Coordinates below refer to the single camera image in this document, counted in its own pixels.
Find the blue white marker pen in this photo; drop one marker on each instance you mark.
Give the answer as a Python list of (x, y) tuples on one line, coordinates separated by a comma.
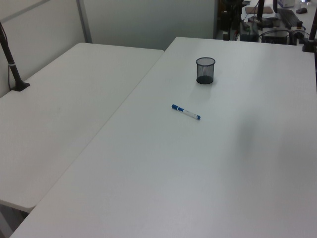
[(187, 112)]

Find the black mesh pen cup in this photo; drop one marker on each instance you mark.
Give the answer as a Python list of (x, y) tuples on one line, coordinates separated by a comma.
[(205, 74)]

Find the dark electronic device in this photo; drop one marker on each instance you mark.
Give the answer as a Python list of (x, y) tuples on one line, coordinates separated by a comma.
[(247, 31)]

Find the brown desk mat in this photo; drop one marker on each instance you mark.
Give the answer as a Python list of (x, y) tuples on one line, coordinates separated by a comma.
[(252, 10)]

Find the grey metal box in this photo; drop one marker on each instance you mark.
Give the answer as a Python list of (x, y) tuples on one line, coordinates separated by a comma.
[(275, 34)]

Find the black monitor stand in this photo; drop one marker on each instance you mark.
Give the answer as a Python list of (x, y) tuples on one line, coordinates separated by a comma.
[(260, 12)]

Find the black computer keyboard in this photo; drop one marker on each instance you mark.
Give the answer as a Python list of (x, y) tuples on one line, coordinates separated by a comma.
[(288, 17)]

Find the white cardboard box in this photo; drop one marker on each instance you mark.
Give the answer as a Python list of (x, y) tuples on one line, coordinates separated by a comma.
[(286, 3)]

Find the black pole with table clamp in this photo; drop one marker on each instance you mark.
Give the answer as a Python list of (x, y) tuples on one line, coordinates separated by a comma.
[(311, 32)]

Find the black computer mouse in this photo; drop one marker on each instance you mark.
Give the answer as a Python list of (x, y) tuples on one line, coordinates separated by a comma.
[(301, 10)]

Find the grey metal partition post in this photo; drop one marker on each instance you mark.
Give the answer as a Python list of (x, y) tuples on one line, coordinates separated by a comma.
[(84, 22)]

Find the black camera stand flat base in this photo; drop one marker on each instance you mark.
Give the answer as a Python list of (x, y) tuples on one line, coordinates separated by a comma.
[(11, 62)]

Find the small black white camera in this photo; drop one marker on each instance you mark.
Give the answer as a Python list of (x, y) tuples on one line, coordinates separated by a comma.
[(297, 31)]

